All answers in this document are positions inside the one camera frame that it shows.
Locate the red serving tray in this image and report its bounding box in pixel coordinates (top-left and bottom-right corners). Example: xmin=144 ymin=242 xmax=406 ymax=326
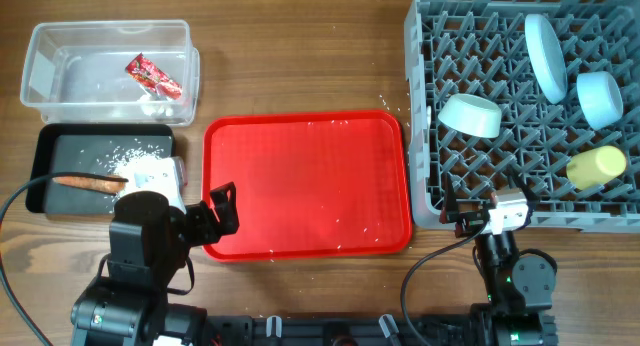
xmin=201 ymin=110 xmax=413 ymax=262

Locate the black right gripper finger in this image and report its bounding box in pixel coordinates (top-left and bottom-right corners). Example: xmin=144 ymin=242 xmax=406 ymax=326
xmin=443 ymin=173 xmax=458 ymax=212
xmin=508 ymin=171 xmax=538 ymax=202

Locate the orange carrot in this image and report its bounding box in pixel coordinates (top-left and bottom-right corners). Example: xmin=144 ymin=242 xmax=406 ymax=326
xmin=54 ymin=176 xmax=126 ymax=195

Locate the pile of white rice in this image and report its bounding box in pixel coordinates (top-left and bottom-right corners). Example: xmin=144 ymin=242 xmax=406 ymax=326
xmin=103 ymin=144 xmax=168 ymax=179

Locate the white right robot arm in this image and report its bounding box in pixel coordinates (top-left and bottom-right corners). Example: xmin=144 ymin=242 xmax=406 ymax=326
xmin=440 ymin=170 xmax=558 ymax=345

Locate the light blue bowl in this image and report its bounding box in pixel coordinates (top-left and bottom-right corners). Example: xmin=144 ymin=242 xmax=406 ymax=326
xmin=576 ymin=71 xmax=624 ymax=130

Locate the black waste bin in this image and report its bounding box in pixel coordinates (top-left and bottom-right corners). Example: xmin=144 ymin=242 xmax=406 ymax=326
xmin=25 ymin=124 xmax=175 ymax=215

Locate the yellow plastic cup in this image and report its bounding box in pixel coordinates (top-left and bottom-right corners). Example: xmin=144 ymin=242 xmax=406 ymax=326
xmin=566 ymin=146 xmax=627 ymax=190

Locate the clear plastic bin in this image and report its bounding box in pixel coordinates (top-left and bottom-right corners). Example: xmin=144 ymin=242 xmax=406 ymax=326
xmin=20 ymin=20 xmax=200 ymax=126

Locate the red snack wrapper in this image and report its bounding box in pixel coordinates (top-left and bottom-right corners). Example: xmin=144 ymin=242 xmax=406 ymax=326
xmin=125 ymin=53 xmax=182 ymax=100

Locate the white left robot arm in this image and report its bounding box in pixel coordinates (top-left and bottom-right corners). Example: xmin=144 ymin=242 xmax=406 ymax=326
xmin=70 ymin=182 xmax=239 ymax=345

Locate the light blue plate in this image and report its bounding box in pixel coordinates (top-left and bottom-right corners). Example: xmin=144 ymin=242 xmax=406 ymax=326
xmin=524 ymin=14 xmax=568 ymax=104

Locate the green bowl of rice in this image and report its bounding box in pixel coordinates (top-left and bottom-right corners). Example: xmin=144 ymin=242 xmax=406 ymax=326
xmin=438 ymin=94 xmax=502 ymax=138

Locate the white napkin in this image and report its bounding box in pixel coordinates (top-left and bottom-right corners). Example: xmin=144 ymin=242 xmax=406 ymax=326
xmin=138 ymin=94 xmax=175 ymax=119

